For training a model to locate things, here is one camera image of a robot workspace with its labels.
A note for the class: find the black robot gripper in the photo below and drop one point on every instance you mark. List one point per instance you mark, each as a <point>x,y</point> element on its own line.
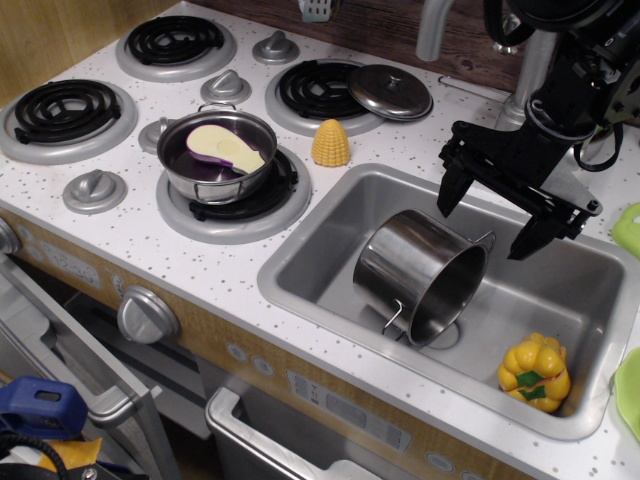
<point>525,168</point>

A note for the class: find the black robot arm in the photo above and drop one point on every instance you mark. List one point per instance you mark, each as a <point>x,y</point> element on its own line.
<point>592,85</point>

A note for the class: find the tall steel pot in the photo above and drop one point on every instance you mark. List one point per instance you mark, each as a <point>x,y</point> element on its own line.
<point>420,275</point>

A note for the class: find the grey toy sink basin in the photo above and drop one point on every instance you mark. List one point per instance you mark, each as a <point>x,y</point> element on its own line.
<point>584,293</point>

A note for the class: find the steel pot lid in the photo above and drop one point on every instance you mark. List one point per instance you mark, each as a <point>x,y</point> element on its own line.
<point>390,92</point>

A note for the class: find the grey toy faucet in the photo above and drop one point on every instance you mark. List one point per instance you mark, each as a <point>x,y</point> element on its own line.
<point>538,54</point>

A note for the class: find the yellow toy bell pepper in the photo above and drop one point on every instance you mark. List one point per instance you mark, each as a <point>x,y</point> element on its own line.
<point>535,372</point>

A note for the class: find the yellow toy corn cob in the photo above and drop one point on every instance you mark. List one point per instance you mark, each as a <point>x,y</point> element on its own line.
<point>330,147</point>

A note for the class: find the front black burner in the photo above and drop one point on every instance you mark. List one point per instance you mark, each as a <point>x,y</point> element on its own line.
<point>271,209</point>

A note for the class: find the black burner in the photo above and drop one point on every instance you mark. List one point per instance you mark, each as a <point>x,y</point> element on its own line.
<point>308,93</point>
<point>271,209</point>
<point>175,48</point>
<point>66,121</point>

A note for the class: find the green plastic plate lower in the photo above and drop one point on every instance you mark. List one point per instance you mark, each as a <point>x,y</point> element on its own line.
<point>626,391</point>

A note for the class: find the back right black burner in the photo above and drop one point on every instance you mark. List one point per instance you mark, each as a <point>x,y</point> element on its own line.
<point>308,93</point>

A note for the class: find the hanging spatula utensil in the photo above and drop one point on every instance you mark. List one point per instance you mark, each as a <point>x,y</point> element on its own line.
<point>316,11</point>

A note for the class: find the grey stove knob top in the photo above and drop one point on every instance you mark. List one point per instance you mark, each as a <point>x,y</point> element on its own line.
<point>277,49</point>

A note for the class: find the toy eggplant half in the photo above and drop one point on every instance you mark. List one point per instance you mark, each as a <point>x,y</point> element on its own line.
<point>217,145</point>

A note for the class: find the shallow steel pan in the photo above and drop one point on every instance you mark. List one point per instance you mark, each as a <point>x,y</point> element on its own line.
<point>209,183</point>

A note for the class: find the grey stove knob middle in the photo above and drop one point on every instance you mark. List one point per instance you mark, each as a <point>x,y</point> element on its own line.
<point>228,87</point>

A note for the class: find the grey stove knob behind pan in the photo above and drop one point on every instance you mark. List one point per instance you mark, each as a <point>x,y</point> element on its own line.
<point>149,136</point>

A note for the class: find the back left black burner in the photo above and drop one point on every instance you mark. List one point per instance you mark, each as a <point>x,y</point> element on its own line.
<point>175,48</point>

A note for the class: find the large grey oven dial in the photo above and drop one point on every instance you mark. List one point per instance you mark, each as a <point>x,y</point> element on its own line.
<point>144,318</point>

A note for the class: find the grey stove knob front left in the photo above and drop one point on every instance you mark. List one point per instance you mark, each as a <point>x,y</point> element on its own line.
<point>94,192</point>

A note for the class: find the far left black burner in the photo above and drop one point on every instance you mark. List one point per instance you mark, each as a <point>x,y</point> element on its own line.
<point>66,121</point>

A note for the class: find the grey oven dial left edge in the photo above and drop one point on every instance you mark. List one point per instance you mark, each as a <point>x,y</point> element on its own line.
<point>10,243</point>

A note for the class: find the blue clamp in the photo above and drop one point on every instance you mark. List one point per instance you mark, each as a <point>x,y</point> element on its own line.
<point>42,408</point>

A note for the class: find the grey dishwasher door handle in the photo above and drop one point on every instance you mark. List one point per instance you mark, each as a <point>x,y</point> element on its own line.
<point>245,453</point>

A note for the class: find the grey oven door handle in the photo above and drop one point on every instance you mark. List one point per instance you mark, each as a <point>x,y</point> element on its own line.
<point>56,346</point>

